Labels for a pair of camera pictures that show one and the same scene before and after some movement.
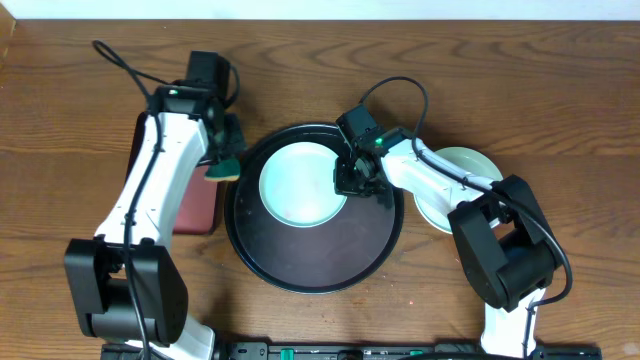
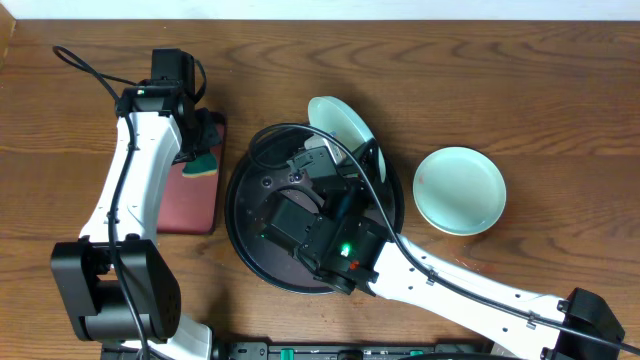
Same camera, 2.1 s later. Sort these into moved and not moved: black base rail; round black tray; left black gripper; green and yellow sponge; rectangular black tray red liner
Moved: left black gripper; green and yellow sponge
Not moved: round black tray; black base rail; rectangular black tray red liner
